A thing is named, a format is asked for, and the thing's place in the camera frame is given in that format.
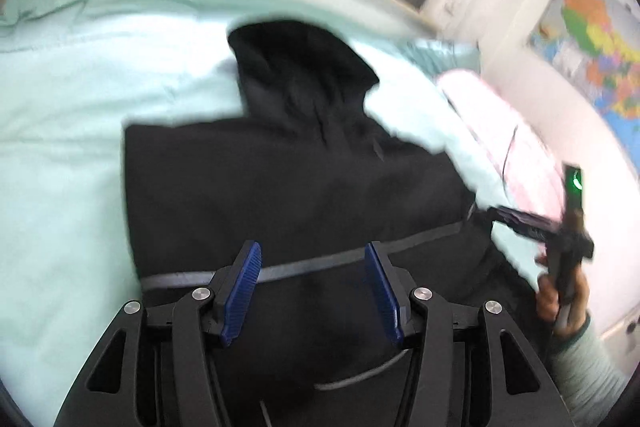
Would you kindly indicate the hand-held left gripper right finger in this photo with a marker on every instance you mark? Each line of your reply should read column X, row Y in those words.
column 382, row 287

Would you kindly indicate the mint green pillow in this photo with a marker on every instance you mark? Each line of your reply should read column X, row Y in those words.
column 440, row 54

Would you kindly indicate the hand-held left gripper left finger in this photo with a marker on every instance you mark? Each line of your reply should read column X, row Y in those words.
column 242, row 287

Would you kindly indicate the pink pillow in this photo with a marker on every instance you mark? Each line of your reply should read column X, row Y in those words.
column 495, row 117

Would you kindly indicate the white wall socket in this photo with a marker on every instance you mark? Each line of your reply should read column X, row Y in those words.
column 451, row 4

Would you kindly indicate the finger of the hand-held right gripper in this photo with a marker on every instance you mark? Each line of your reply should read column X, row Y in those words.
column 525, row 224

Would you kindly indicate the bed with mint green sheet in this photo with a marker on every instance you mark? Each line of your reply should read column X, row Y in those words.
column 75, row 132

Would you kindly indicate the person's right hand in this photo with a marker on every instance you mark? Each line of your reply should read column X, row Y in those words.
column 575, row 312

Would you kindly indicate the black jacket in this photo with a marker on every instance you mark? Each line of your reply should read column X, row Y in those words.
column 300, row 177

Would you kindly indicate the colourful wall map poster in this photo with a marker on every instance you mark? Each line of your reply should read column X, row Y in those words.
column 595, row 37

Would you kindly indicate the person's right forearm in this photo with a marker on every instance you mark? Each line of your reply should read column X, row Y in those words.
column 590, row 372

